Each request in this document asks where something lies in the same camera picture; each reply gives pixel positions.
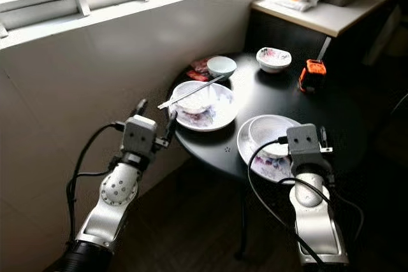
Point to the white porcelain bowl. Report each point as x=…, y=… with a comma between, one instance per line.
x=194, y=104
x=269, y=132

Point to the floral plate with blue flower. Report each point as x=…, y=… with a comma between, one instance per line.
x=264, y=167

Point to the silver chopstick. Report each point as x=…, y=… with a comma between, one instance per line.
x=204, y=86
x=182, y=96

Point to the floral plate with purple print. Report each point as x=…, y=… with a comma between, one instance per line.
x=223, y=114

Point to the orange-red packet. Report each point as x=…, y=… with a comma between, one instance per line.
x=196, y=75

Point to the round black table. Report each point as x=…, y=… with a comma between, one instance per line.
x=277, y=97

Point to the pink-red packet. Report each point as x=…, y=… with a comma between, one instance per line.
x=201, y=64

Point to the orange black device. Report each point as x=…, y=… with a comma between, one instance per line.
x=315, y=66

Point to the small pale blue bowl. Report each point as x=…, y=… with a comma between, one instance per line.
x=222, y=66

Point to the grey metal bar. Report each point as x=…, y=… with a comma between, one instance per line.
x=325, y=48

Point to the white bowl with floral inside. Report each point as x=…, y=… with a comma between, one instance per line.
x=274, y=60

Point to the dark cabinet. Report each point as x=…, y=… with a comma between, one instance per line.
x=274, y=36

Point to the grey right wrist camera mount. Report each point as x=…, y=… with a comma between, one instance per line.
x=303, y=144

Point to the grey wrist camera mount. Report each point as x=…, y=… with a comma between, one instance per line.
x=303, y=144
x=140, y=135

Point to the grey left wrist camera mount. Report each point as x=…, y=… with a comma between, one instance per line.
x=140, y=135

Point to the white window frame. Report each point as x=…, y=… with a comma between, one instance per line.
x=127, y=14

